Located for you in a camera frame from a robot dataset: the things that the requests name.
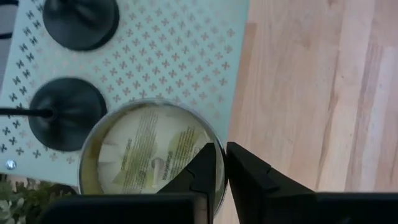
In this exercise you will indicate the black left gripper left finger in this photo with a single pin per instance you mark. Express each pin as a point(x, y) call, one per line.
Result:
point(202, 168)

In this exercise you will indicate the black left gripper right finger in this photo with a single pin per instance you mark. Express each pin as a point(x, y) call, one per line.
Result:
point(255, 186)

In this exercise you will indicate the labelled candle tin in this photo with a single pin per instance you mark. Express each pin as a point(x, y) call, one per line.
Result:
point(146, 146)

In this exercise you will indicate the small green potted plant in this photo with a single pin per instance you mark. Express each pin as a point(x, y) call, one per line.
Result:
point(18, 202)

